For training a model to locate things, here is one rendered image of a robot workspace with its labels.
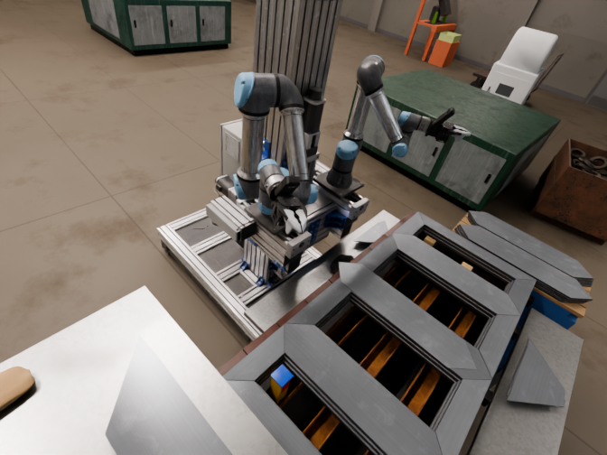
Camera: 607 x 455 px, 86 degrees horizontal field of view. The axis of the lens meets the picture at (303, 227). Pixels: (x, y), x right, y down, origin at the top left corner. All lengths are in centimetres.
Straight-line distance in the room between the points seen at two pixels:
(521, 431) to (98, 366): 155
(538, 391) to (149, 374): 153
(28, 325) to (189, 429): 187
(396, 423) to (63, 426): 100
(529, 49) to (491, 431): 583
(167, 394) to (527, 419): 139
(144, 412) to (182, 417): 10
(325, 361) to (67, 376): 83
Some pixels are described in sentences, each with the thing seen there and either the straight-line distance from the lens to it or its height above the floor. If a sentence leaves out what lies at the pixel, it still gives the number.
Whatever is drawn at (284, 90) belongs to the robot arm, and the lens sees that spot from 127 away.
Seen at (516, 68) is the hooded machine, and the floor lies 104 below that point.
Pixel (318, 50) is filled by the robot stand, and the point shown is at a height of 172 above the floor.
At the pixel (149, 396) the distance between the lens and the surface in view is 109.
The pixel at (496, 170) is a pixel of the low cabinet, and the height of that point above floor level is 60.
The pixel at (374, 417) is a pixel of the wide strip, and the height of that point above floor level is 87.
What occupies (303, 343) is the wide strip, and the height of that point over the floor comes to 87.
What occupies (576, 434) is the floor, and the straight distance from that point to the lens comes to 300.
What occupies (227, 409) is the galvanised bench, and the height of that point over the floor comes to 105.
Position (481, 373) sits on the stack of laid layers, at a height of 86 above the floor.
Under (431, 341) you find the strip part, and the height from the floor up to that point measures 87.
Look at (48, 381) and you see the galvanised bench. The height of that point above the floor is 105.
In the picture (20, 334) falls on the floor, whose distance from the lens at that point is 273.
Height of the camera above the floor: 207
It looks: 41 degrees down
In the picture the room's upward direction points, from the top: 12 degrees clockwise
